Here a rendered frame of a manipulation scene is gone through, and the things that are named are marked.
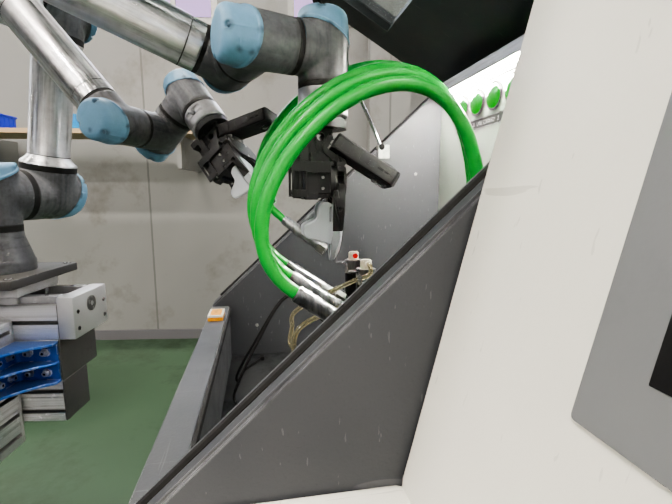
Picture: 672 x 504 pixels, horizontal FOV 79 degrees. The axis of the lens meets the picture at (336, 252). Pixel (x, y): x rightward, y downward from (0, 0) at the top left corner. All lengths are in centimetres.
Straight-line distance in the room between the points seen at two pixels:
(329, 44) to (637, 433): 56
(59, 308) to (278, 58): 68
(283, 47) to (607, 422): 54
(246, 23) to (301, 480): 51
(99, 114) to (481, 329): 72
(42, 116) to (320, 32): 73
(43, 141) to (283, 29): 72
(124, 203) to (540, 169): 353
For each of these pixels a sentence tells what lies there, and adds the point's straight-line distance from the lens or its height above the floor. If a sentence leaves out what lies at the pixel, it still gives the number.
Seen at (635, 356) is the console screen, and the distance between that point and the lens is 20.
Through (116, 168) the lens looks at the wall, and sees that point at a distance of 371.
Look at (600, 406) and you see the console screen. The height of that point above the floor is 112.
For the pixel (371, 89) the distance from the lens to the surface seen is 41.
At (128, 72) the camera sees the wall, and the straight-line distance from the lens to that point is 376.
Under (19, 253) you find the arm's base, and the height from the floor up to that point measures 108.
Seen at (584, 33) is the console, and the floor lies 129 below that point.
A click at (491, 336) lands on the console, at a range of 27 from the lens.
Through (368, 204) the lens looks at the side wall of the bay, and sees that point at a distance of 98.
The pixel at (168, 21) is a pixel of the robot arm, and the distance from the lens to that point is 70.
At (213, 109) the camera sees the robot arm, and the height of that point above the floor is 137.
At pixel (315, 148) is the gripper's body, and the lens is 63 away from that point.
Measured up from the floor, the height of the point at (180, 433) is 95.
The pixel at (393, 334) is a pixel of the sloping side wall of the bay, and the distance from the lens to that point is 32.
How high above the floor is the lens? 121
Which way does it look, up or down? 8 degrees down
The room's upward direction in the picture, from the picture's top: straight up
